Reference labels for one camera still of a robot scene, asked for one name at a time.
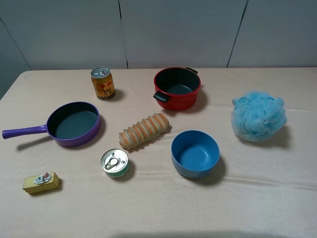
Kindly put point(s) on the blue plastic bowl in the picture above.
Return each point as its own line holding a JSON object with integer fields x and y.
{"x": 194, "y": 154}

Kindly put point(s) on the yellow toy cake slice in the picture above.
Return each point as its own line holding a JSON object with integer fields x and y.
{"x": 41, "y": 183}

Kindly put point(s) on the red pot with black handles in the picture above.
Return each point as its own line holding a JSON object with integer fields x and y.
{"x": 176, "y": 88}

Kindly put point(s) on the gold energy drink can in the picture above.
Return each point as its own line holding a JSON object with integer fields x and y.
{"x": 102, "y": 80}

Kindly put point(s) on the ridged toy bread loaf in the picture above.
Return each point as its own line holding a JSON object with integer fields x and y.
{"x": 143, "y": 131}

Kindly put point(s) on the flat tin can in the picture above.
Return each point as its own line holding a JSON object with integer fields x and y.
{"x": 115, "y": 163}

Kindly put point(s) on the purple frying pan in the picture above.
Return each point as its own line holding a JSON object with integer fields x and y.
{"x": 71, "y": 125}

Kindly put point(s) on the blue mesh bath sponge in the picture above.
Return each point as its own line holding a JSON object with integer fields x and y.
{"x": 257, "y": 116}

